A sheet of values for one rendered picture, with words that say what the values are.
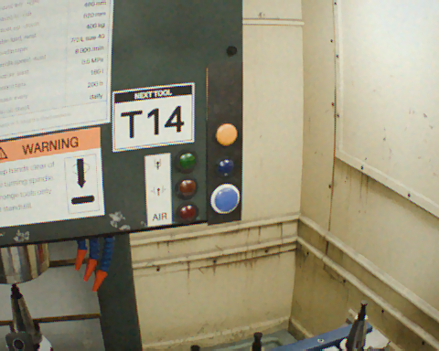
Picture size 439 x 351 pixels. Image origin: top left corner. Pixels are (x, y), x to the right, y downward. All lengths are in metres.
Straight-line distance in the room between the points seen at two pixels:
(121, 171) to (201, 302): 1.42
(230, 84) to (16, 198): 0.29
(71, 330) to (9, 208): 0.89
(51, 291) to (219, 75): 0.90
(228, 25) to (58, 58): 0.21
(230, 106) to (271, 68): 1.19
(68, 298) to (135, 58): 0.92
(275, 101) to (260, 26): 0.25
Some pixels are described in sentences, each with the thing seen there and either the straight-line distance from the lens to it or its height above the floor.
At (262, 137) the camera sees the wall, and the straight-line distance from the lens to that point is 1.99.
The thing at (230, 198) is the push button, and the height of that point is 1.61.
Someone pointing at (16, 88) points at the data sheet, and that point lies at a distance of 0.70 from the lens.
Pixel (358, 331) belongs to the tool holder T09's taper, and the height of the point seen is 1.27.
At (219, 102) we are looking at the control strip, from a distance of 0.76.
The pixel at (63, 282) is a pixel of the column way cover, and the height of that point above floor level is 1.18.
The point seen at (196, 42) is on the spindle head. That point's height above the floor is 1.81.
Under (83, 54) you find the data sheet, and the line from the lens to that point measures 0.70.
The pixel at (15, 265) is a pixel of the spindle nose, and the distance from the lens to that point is 0.90.
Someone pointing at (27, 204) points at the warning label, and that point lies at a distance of 0.73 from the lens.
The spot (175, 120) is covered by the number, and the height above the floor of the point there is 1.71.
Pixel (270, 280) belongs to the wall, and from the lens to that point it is 2.20.
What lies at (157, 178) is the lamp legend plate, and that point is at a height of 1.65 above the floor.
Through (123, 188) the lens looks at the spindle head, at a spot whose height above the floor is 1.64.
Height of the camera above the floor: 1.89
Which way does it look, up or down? 19 degrees down
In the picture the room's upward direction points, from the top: straight up
